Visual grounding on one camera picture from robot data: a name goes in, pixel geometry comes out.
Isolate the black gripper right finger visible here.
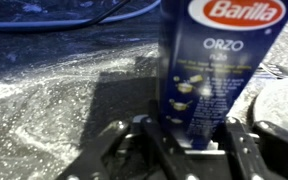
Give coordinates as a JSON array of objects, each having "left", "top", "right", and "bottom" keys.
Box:
[{"left": 217, "top": 116, "right": 288, "bottom": 180}]

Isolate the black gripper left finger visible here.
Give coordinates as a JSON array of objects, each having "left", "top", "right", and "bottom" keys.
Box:
[{"left": 55, "top": 99, "right": 198, "bottom": 180}]

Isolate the blue Barilla orzo pasta box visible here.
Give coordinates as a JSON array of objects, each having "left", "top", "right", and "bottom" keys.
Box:
[{"left": 157, "top": 0, "right": 288, "bottom": 151}]

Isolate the glass pot lid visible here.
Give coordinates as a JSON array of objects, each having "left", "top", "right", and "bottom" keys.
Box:
[{"left": 250, "top": 77, "right": 288, "bottom": 140}]

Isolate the black power cable with plug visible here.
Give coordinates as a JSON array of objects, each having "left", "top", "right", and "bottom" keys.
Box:
[{"left": 82, "top": 0, "right": 132, "bottom": 28}]

